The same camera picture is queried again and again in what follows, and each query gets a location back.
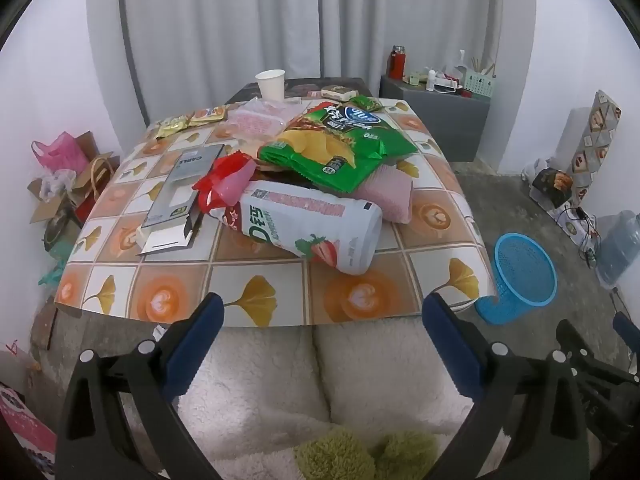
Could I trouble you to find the pink plastic bag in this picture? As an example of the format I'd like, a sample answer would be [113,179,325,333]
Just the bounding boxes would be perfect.
[31,131,91,173]

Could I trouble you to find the yellow snack packet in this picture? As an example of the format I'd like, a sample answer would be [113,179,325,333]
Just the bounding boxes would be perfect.
[152,115,192,141]

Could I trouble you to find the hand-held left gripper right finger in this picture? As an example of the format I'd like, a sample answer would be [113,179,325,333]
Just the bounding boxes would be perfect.
[421,291,593,480]

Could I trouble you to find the white curtain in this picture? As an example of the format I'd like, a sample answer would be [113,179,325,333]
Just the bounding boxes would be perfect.
[85,0,531,126]

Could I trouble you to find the patterned folded board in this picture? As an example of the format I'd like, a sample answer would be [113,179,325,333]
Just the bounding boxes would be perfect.
[570,89,623,211]

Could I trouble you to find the pink sponge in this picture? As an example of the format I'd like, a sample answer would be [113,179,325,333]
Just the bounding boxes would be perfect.
[352,162,415,223]

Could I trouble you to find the dark snack box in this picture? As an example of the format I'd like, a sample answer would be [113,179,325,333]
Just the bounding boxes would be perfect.
[530,167,573,206]

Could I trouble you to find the blue mesh wastebasket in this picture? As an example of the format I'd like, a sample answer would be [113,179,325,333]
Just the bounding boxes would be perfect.
[474,232,558,326]

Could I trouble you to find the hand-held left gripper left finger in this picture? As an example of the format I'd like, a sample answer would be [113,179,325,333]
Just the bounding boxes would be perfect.
[54,292,226,480]

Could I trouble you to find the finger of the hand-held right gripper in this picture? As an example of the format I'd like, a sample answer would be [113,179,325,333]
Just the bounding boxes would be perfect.
[555,319,640,441]
[612,311,640,376]

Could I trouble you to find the small snack box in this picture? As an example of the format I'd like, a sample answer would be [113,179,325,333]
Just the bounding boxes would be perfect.
[320,86,361,101]

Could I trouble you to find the green chip bag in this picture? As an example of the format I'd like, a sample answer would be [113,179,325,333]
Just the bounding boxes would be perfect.
[257,101,418,195]

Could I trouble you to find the white yogurt drink bottle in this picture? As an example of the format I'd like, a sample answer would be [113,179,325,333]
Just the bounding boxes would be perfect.
[222,182,383,276]

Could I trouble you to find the grey cabinet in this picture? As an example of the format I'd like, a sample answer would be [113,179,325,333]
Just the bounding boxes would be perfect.
[378,75,493,163]

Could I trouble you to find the translucent plastic bag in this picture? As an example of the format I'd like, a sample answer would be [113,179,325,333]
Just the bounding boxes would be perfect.
[225,97,301,153]

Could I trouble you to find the grey cable package box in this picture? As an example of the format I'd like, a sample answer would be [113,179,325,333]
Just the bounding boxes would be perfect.
[137,144,226,256]

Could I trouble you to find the pink printed box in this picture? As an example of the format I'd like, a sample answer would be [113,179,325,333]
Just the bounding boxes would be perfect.
[0,385,58,471]

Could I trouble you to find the brown paper bag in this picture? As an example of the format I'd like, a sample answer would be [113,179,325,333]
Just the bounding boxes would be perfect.
[75,152,121,211]

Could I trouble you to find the large water jug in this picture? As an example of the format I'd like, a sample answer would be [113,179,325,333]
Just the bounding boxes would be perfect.
[595,210,640,288]

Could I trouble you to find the white paper cup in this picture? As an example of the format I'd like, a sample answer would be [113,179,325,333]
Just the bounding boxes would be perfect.
[255,69,286,101]

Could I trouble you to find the red plastic bag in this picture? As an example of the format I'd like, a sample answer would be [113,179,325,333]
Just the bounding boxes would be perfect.
[192,154,257,221]

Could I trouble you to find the black cables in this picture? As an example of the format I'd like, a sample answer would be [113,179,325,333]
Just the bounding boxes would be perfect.
[555,202,601,261]

